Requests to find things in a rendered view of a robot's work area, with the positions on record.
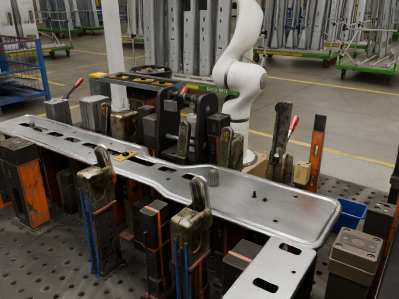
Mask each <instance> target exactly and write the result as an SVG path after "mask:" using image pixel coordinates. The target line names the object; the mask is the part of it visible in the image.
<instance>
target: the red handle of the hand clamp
mask: <svg viewBox="0 0 399 299"><path fill-rule="evenodd" d="M298 121H299V117H298V116H293V117H292V119H291V121H290V127H289V134H288V139H287V142H288V141H289V139H290V137H291V135H292V133H293V132H294V130H295V128H296V125H297V123H298ZM280 152H281V148H278V149H277V151H276V153H275V154H274V158H275V159H276V160H279V159H280Z"/></svg>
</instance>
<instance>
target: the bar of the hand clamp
mask: <svg viewBox="0 0 399 299"><path fill-rule="evenodd" d="M292 107H293V102H289V101H278V103H277V104H276V106H275V111H276V117H275V125H274V133H273V141H272V146H271V155H270V162H273V161H275V158H274V154H275V153H276V149H277V148H281V152H280V160H279V164H281V165H282V158H283V154H284V153H286V147H287V139H288V134H289V127H290V119H291V115H292Z"/></svg>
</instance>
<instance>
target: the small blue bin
mask: <svg viewBox="0 0 399 299"><path fill-rule="evenodd" d="M336 200H338V201H339V202H340V203H341V206H342V213H341V215H340V217H339V219H338V220H337V222H336V224H335V226H334V228H333V229H332V230H333V231H336V232H340V230H341V228H342V227H347V228H351V229H353V230H355V229H356V227H357V225H358V223H359V221H360V219H362V220H364V219H365V214H366V211H367V208H368V206H367V205H364V204H361V203H357V202H353V201H350V200H347V199H343V198H337V199H336Z"/></svg>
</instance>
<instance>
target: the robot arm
mask: <svg viewBox="0 0 399 299"><path fill-rule="evenodd" d="M238 2H239V16H238V19H237V25H236V29H235V33H234V35H233V38H232V40H231V42H230V44H229V45H228V47H227V49H226V50H225V51H224V52H223V54H222V55H221V56H220V58H219V59H218V61H217V62H216V64H215V66H214V68H213V73H212V78H213V82H214V83H215V85H216V86H218V87H219V88H222V89H225V90H230V91H236V92H240V96H239V98H236V99H232V100H229V101H227V102H225V103H224V104H223V108H222V113H225V114H230V117H231V118H232V121H230V127H231V128H233V129H234V131H235V133H240V134H242V135H244V147H243V165H245V164H249V163H251V162H252V161H253V160H254V158H255V155H254V153H253V152H252V151H250V150H248V133H249V118H250V111H251V106H252V103H253V102H254V100H255V99H256V98H257V97H258V96H259V95H260V94H261V93H262V92H263V90H264V89H265V87H266V86H267V81H268V78H267V73H266V71H265V69H264V68H263V67H261V66H259V65H256V64H252V63H245V62H239V59H240V57H241V56H242V55H243V54H244V53H245V52H247V51H248V50H249V49H251V48H252V47H253V46H254V45H255V43H256V42H257V40H258V38H259V34H260V32H261V27H262V22H263V18H264V15H263V11H262V9H261V7H260V6H259V5H258V3H257V2H256V0H238ZM198 9H199V10H207V0H198ZM190 10H191V0H181V11H190Z"/></svg>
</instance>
